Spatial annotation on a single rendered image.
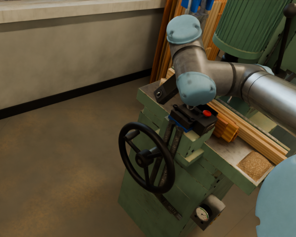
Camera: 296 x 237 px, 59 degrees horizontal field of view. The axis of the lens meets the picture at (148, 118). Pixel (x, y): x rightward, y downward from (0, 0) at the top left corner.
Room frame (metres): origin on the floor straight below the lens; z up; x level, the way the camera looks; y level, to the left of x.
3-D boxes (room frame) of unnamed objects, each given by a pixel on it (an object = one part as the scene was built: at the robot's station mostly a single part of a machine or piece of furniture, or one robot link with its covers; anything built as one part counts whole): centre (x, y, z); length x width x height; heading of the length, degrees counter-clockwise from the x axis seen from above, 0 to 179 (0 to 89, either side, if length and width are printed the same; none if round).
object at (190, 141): (0.73, -0.15, 0.91); 0.15 x 0.14 x 0.09; 54
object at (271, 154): (0.81, -0.36, 0.92); 0.55 x 0.02 x 0.04; 54
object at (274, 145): (0.90, -0.27, 0.92); 0.60 x 0.02 x 0.05; 54
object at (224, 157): (0.80, -0.20, 0.87); 0.61 x 0.30 x 0.06; 54
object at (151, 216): (1.00, -0.30, 0.35); 0.58 x 0.45 x 0.71; 144
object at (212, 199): (0.64, -0.36, 0.58); 0.12 x 0.08 x 0.08; 144
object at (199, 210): (0.58, -0.31, 0.65); 0.06 x 0.04 x 0.08; 54
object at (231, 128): (0.81, -0.24, 0.94); 0.20 x 0.02 x 0.08; 54
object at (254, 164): (0.67, -0.41, 0.91); 0.12 x 0.09 x 0.03; 144
